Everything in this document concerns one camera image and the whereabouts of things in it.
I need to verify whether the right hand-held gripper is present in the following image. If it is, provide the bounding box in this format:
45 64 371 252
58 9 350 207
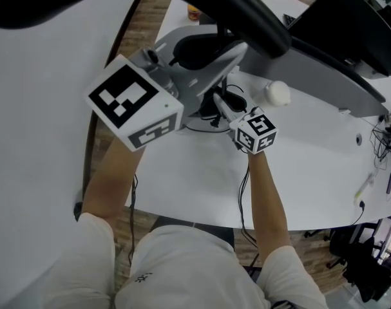
213 93 279 156

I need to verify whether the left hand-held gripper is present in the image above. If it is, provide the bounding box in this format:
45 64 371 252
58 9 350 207
84 24 249 150

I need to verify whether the black lamp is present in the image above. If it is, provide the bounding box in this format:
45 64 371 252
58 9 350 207
0 0 292 72

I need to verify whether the person's left forearm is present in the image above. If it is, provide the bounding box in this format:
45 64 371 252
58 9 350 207
81 136 145 229

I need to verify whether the person's right forearm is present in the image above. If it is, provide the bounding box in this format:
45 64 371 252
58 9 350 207
247 149 293 264

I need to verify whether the yellow red jar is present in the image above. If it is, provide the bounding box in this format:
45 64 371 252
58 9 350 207
187 3 201 21

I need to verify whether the white round ornament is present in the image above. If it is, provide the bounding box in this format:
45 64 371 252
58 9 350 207
262 80 292 107

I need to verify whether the black keyboard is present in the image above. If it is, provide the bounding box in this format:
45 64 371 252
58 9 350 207
283 13 300 29

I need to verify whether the black monitor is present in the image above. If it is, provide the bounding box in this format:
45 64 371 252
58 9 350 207
291 0 391 77

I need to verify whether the person's white shirt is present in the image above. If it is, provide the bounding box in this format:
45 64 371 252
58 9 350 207
42 211 329 309

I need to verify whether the black office chair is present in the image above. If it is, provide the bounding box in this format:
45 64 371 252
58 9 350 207
325 225 391 304

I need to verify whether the black cable with plug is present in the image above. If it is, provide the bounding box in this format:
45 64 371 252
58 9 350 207
184 108 236 134

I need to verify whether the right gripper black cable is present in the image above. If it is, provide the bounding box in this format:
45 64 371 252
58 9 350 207
237 165 259 270

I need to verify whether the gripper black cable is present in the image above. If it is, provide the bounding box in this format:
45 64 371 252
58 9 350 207
237 165 259 270
128 172 139 267

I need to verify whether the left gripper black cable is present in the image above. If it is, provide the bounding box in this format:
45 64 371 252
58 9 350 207
128 172 139 267

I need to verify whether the tangle of black cables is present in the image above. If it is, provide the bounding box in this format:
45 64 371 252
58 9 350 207
370 117 391 170

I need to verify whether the black power plug cable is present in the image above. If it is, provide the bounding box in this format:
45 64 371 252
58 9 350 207
351 200 367 227

